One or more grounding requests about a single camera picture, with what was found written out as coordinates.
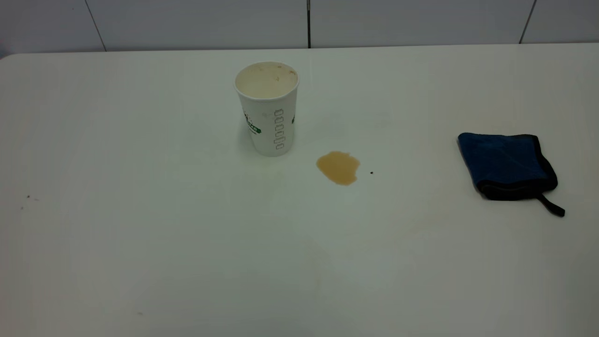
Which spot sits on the white paper coffee cup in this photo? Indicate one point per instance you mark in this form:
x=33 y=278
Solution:
x=269 y=126

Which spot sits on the blue cloth with black trim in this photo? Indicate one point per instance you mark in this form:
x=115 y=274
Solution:
x=505 y=164

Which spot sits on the brown coffee spill puddle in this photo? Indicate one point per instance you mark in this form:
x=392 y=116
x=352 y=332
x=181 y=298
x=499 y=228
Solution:
x=338 y=167

